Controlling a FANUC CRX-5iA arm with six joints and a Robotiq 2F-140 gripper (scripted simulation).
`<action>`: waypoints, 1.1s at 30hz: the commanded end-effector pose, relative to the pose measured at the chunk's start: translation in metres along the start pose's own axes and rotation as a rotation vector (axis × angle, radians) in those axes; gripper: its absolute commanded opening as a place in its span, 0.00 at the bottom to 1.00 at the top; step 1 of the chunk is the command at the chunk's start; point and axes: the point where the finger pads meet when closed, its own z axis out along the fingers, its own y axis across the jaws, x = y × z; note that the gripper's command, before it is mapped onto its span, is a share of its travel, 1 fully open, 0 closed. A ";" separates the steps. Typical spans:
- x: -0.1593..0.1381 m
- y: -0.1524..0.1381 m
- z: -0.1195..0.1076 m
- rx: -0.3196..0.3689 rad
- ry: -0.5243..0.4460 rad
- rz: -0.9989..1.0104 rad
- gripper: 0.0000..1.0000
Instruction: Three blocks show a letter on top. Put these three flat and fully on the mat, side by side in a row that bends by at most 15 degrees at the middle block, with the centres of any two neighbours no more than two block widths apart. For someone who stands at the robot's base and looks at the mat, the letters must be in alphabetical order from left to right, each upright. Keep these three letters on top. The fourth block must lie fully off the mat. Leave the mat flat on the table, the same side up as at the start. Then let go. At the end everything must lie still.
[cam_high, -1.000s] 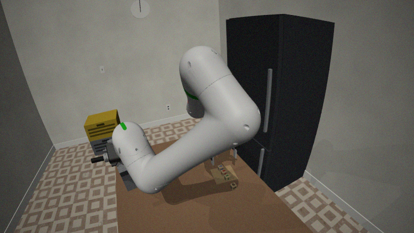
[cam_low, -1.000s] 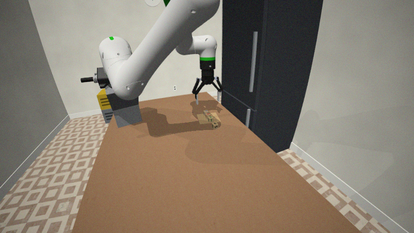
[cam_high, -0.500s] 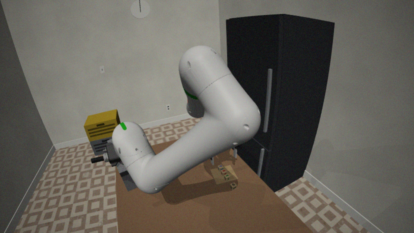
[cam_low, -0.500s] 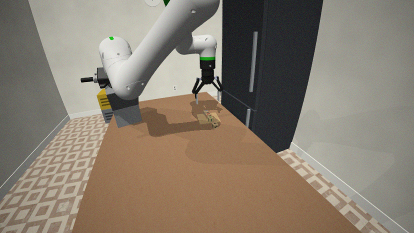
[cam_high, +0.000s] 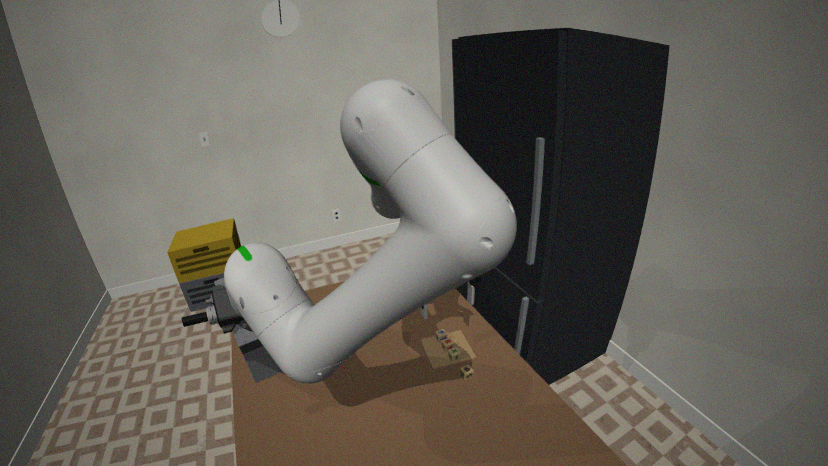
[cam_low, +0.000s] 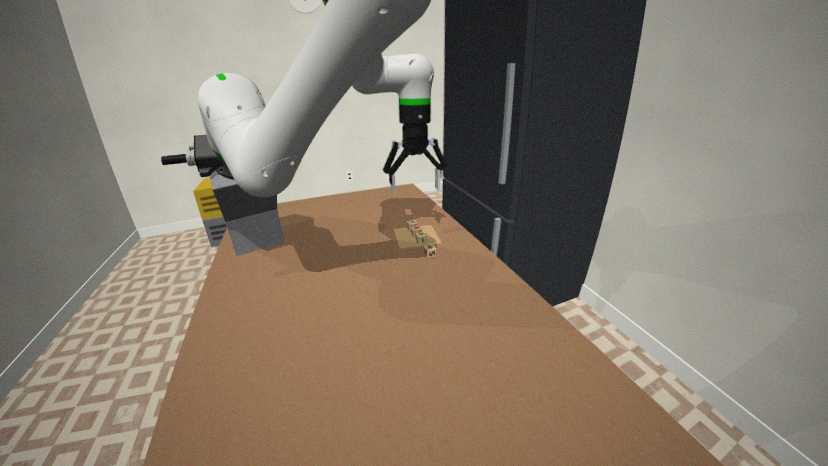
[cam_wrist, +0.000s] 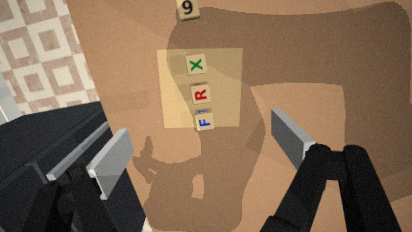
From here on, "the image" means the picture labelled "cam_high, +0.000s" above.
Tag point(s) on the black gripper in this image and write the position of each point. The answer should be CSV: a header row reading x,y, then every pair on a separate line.
x,y
470,294

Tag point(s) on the beige flat mat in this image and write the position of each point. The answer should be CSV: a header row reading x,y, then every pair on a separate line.
x,y
439,358

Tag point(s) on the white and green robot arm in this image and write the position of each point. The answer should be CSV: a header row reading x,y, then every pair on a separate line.
x,y
456,224

